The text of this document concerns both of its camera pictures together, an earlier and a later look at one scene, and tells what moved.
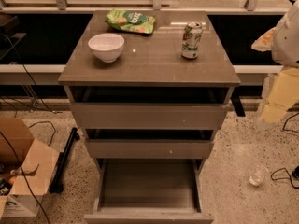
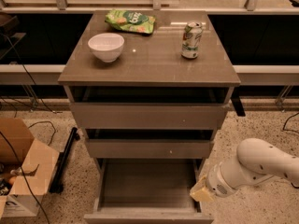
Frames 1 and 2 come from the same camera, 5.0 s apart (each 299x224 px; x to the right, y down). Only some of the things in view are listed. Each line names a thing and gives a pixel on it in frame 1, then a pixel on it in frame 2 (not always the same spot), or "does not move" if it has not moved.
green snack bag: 131,21 does not move
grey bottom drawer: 148,191 does not move
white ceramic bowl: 106,46 does not move
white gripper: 287,39 -> 217,184
